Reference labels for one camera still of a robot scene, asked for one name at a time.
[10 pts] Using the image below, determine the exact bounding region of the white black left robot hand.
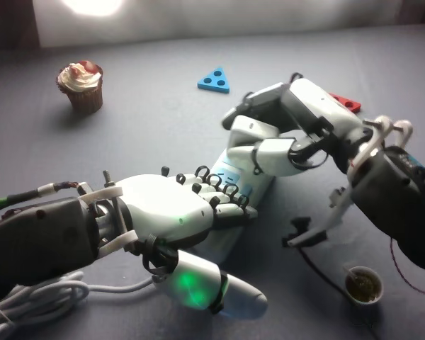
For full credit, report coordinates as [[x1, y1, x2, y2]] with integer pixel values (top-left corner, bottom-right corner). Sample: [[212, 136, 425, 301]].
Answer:
[[116, 165, 269, 319]]

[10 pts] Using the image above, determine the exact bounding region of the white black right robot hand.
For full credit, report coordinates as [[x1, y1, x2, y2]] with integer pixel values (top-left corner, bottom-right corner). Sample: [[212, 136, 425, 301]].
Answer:
[[221, 72, 373, 178]]

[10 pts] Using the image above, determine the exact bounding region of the white remote control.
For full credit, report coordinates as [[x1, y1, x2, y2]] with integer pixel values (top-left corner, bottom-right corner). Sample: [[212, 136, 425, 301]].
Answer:
[[193, 148, 278, 266]]

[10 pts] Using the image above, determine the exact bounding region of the red triangle block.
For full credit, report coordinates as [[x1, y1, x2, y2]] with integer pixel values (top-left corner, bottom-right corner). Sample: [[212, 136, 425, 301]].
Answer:
[[328, 92, 362, 113]]

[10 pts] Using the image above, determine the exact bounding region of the grey table cloth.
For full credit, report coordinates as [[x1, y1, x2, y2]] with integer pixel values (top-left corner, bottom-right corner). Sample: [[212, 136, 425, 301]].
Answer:
[[0, 23, 425, 340]]

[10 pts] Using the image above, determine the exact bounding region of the blue triangle block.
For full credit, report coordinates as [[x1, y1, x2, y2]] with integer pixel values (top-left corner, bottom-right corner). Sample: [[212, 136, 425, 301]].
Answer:
[[197, 67, 232, 96]]

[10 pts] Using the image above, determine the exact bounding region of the white backdrop board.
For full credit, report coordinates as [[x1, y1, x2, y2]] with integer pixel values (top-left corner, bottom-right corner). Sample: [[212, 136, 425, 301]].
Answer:
[[33, 0, 425, 47]]

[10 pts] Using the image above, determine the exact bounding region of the toy cupcake with cream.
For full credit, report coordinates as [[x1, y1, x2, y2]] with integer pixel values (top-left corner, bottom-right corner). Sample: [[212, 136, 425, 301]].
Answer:
[[55, 59, 104, 114]]

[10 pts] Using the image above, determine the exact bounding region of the small paper cup with drink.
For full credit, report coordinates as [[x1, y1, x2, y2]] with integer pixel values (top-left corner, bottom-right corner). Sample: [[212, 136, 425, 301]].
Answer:
[[342, 265, 384, 307]]

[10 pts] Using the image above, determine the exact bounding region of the white cable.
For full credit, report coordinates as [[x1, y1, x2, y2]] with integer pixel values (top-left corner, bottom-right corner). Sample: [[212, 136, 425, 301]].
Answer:
[[0, 271, 157, 340]]

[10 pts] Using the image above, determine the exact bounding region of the black cable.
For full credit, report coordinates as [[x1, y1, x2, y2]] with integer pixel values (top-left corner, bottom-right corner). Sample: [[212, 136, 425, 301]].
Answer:
[[296, 245, 383, 340]]

